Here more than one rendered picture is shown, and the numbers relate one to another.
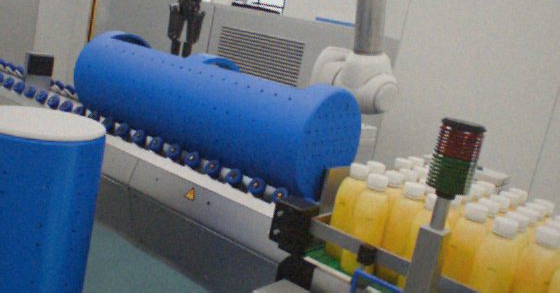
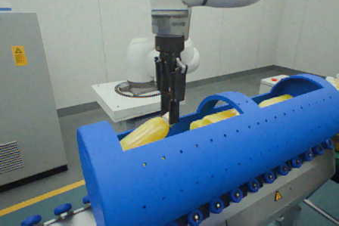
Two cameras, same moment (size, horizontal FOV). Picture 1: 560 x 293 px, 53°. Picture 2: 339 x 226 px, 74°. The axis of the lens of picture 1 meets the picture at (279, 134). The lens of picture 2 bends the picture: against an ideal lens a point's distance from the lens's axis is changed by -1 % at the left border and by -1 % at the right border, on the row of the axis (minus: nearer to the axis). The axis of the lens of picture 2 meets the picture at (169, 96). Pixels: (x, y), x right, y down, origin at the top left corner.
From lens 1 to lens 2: 1.75 m
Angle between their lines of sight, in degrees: 64
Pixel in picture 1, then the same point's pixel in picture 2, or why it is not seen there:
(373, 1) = not seen: hidden behind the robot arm
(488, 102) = (71, 32)
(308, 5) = not seen: outside the picture
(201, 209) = (287, 196)
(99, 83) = (173, 208)
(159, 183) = (253, 213)
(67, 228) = not seen: outside the picture
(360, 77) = (190, 55)
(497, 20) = not seen: outside the picture
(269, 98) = (324, 104)
